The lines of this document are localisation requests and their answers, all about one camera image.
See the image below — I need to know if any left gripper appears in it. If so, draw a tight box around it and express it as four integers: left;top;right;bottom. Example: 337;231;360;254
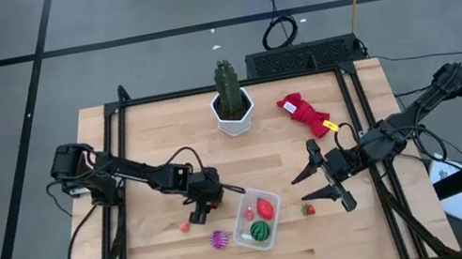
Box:
179;167;231;228

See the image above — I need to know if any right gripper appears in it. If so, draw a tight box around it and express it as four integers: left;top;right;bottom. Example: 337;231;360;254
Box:
285;129;375;222

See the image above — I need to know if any purple white-striped toy onion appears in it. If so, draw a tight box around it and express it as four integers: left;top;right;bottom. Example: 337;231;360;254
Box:
208;228;231;252

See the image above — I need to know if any red strawberry with leafy top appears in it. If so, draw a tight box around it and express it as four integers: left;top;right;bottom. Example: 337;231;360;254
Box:
300;202;317;218

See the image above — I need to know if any green toy watermelon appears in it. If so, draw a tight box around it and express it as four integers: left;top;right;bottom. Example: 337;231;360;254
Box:
248;218;274;244

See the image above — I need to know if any red toy dragon fruit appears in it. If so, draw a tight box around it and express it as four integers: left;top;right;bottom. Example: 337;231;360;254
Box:
254;194;277;222

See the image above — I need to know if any clear plastic tupperware container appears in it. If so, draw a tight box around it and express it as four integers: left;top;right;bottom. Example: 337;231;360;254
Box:
224;182;290;257

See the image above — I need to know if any yellow cloth tag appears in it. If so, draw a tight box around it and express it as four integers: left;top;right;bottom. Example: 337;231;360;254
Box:
321;117;341;135

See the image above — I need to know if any white cloth tag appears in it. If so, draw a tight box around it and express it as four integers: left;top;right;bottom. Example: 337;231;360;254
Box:
283;99;299;116

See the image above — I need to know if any black keyboard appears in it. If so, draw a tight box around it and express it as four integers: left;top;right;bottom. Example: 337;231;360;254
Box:
242;31;367;82

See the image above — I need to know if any green cactus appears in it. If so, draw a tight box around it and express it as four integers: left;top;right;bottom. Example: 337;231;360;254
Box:
210;56;248;121

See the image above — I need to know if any white paper sheet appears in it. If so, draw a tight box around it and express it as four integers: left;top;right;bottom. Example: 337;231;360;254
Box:
426;154;462;231

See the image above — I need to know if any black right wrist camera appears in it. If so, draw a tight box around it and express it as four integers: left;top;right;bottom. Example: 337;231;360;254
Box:
324;146;354;175

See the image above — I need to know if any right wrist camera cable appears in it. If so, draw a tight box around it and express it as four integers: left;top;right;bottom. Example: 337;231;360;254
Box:
332;119;361;153

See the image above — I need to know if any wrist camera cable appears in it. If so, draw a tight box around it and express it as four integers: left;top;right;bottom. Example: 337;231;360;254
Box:
162;143;208;180
332;119;361;153

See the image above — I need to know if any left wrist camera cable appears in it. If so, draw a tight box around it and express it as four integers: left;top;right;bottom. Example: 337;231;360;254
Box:
162;143;208;180

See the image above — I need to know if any black table frame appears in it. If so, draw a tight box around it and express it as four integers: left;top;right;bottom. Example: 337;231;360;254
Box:
29;31;462;259

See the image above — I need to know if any black coiled cable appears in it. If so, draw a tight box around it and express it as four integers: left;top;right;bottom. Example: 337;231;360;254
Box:
254;0;301;53

